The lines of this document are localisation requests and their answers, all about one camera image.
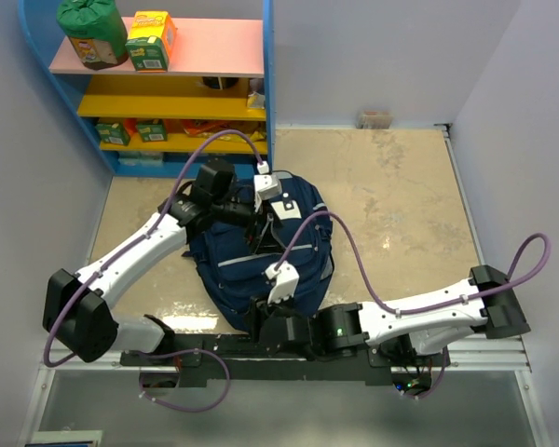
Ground green box left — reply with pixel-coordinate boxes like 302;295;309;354
95;122;130;146

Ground blue shelf unit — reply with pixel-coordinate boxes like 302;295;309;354
18;1;275;178

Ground green box right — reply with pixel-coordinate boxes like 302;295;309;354
136;119;168;142

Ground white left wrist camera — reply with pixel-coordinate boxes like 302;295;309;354
253;161;282;210

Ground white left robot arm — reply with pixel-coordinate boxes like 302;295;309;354
43;159;281;365

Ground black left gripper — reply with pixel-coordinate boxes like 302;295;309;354
212;190;288;254

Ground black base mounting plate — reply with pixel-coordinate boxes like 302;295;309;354
120;334;450;393

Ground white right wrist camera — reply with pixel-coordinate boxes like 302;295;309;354
265;261;299;305

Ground green chips canister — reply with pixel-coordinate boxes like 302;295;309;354
57;0;129;70

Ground small brown box at wall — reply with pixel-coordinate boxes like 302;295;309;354
356;110;393;129

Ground orange yellow snack packets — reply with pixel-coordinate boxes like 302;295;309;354
130;119;266;142

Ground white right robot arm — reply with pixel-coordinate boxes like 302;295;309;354
245;265;530;366

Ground yellow green carton box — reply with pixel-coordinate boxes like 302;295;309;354
126;11;177;72

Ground aluminium rail frame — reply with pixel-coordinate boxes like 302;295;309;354
20;128;534;446

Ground navy blue backpack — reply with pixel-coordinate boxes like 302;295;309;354
181;169;334;334

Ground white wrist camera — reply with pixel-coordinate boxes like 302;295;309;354
265;261;299;305
253;161;282;210

